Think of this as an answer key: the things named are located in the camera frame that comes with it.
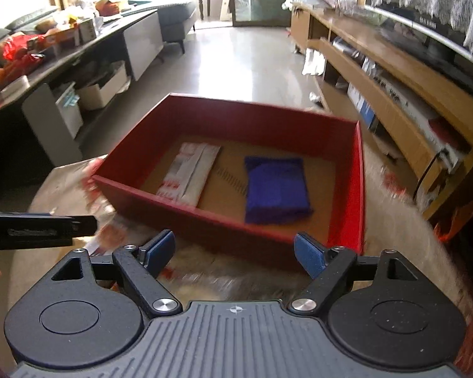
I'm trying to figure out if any white red snack packet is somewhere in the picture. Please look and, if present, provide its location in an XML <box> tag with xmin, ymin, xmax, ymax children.
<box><xmin>156</xmin><ymin>142</ymin><xmax>222</xmax><ymax>208</ymax></box>

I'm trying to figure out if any orange plastic bag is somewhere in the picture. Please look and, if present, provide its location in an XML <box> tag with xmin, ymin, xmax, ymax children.
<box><xmin>434</xmin><ymin>195</ymin><xmax>473</xmax><ymax>245</ymax></box>

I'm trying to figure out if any grey sofa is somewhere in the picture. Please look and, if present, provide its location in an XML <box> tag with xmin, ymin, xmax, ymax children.
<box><xmin>156</xmin><ymin>0</ymin><xmax>198</xmax><ymax>54</ymax></box>

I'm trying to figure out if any white storage bin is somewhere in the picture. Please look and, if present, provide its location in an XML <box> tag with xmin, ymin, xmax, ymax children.
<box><xmin>77</xmin><ymin>63</ymin><xmax>129</xmax><ymax>111</ymax></box>

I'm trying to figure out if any orange box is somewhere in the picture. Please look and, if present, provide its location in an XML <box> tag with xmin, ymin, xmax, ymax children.
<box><xmin>43</xmin><ymin>24</ymin><xmax>79</xmax><ymax>46</ymax></box>

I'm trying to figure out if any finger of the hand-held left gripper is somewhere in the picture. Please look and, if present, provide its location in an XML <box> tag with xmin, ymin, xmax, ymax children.
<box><xmin>0</xmin><ymin>212</ymin><xmax>98</xmax><ymax>251</ymax></box>

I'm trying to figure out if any red plastic bag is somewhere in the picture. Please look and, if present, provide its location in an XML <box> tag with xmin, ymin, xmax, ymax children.
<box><xmin>2</xmin><ymin>33</ymin><xmax>48</xmax><ymax>73</ymax></box>

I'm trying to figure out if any white blue storage box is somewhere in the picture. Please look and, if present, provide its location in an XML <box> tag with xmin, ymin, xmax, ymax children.
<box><xmin>55</xmin><ymin>83</ymin><xmax>84</xmax><ymax>138</ymax></box>

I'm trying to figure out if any curved television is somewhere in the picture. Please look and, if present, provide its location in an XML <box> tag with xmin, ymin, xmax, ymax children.
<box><xmin>365</xmin><ymin>4</ymin><xmax>473</xmax><ymax>101</ymax></box>

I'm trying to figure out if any dark long desk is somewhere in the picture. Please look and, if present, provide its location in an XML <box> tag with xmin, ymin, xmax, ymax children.
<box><xmin>0</xmin><ymin>8</ymin><xmax>162</xmax><ymax>166</ymax></box>

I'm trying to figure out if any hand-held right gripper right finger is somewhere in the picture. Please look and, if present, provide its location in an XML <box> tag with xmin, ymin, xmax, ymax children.
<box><xmin>292</xmin><ymin>232</ymin><xmax>422</xmax><ymax>318</ymax></box>

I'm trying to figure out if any red flat item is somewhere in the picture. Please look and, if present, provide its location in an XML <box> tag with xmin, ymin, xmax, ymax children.
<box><xmin>429</xmin><ymin>118</ymin><xmax>466</xmax><ymax>148</ymax></box>

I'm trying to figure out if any white printed snack packet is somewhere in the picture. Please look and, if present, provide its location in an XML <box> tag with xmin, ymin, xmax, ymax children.
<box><xmin>85</xmin><ymin>205</ymin><xmax>119</xmax><ymax>256</ymax></box>

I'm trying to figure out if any white plastic bag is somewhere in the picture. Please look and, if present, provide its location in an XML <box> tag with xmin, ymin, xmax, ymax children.
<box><xmin>301</xmin><ymin>49</ymin><xmax>326</xmax><ymax>77</ymax></box>

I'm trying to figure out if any wooden television cabinet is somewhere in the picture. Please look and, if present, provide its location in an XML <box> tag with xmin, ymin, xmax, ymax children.
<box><xmin>291</xmin><ymin>2</ymin><xmax>473</xmax><ymax>221</ymax></box>

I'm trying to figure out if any blue snack packet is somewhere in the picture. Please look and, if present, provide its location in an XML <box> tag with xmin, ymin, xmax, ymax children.
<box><xmin>243</xmin><ymin>156</ymin><xmax>314</xmax><ymax>225</ymax></box>

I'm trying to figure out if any red cardboard box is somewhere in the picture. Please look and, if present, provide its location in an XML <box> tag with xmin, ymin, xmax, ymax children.
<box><xmin>91</xmin><ymin>93</ymin><xmax>366</xmax><ymax>272</ymax></box>

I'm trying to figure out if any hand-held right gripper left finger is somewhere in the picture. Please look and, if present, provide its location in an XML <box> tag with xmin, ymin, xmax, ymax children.
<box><xmin>51</xmin><ymin>229</ymin><xmax>182</xmax><ymax>318</ymax></box>

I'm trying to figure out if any long white electronic device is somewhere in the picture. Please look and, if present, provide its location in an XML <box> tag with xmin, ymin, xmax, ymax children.
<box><xmin>372</xmin><ymin>73</ymin><xmax>468</xmax><ymax>166</ymax></box>

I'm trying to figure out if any small white box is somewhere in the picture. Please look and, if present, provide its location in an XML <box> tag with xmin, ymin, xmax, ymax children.
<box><xmin>79</xmin><ymin>18</ymin><xmax>97</xmax><ymax>44</ymax></box>

